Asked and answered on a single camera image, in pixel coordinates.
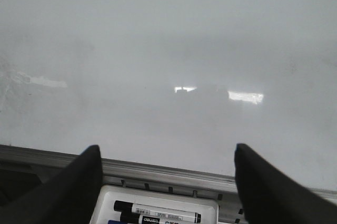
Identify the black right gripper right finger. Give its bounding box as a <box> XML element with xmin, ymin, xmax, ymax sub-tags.
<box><xmin>234</xmin><ymin>143</ymin><xmax>336</xmax><ymax>223</ymax></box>

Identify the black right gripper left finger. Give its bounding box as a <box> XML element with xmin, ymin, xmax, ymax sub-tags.
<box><xmin>1</xmin><ymin>145</ymin><xmax>103</xmax><ymax>223</ymax></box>

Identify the blue whiteboard marker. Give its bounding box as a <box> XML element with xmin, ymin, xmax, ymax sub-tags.
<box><xmin>107</xmin><ymin>220</ymin><xmax>126</xmax><ymax>224</ymax></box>

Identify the black capped whiteboard marker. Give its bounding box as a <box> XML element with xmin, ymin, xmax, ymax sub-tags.
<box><xmin>113</xmin><ymin>200</ymin><xmax>202</xmax><ymax>223</ymax></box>

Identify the white plastic marker tray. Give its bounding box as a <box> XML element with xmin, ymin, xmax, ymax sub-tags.
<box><xmin>90</xmin><ymin>185</ymin><xmax>219</xmax><ymax>223</ymax></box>

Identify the white whiteboard with aluminium frame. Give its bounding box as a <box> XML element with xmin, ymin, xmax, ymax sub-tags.
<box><xmin>1</xmin><ymin>0</ymin><xmax>336</xmax><ymax>191</ymax></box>

